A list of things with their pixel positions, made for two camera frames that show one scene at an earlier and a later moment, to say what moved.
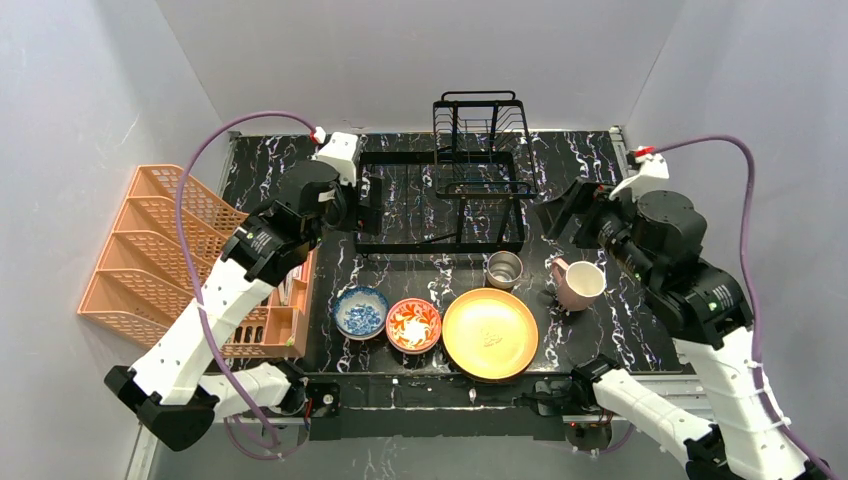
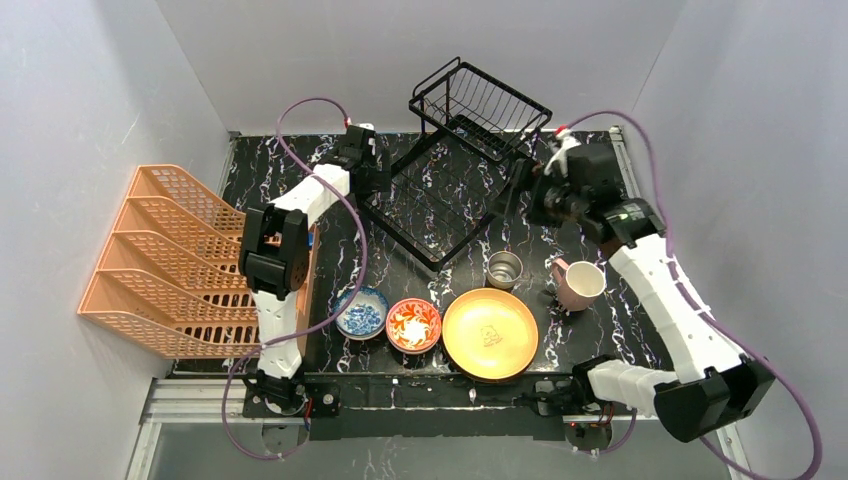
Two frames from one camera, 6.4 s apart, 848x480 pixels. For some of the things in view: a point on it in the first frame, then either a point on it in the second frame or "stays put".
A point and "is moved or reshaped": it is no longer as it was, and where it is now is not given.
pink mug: x=579 y=283 stays put
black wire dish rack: x=467 y=195 is moved or reshaped
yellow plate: x=490 y=335 stays put
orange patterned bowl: x=413 y=326 stays put
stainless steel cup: x=503 y=269 stays put
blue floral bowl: x=360 y=313 stays put
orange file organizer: x=143 y=289 stays put
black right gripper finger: x=550 y=214 to x=517 y=189
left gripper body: x=365 y=203 to x=379 y=176
